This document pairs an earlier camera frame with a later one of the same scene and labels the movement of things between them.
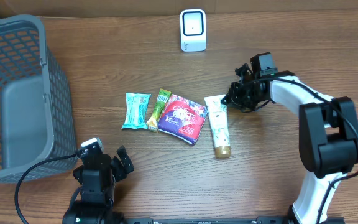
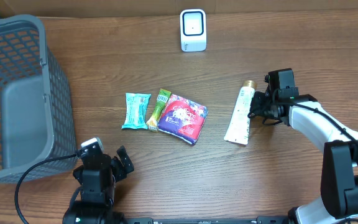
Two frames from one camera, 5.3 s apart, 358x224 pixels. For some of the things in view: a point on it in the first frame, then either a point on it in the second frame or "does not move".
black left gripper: x=127 y=161 does not move
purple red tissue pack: x=183 y=119 does not move
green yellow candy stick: x=153 y=123 does not move
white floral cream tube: x=219 y=120 to x=237 y=130
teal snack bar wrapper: x=136 y=106 does not move
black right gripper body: x=249 y=98 to x=263 y=107
